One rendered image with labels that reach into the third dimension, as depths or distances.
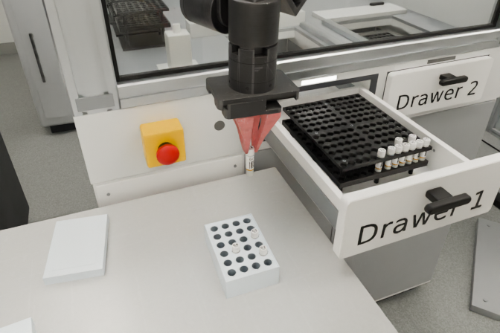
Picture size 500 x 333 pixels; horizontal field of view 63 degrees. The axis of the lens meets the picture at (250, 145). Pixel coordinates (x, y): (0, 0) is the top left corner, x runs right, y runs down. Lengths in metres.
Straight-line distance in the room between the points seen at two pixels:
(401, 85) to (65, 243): 0.74
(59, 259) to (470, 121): 1.01
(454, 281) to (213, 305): 1.30
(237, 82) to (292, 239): 0.34
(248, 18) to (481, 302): 1.47
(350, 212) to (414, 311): 1.12
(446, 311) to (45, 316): 1.36
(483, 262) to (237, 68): 1.55
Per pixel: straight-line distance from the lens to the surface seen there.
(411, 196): 0.63
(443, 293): 1.76
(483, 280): 1.82
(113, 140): 0.78
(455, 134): 1.22
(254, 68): 0.47
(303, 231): 0.75
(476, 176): 0.70
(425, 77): 1.01
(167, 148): 0.72
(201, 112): 0.79
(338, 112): 0.82
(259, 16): 0.45
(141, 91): 0.74
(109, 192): 0.84
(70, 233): 0.78
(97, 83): 0.73
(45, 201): 2.19
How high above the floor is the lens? 1.28
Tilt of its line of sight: 33 degrees down
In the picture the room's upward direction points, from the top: straight up
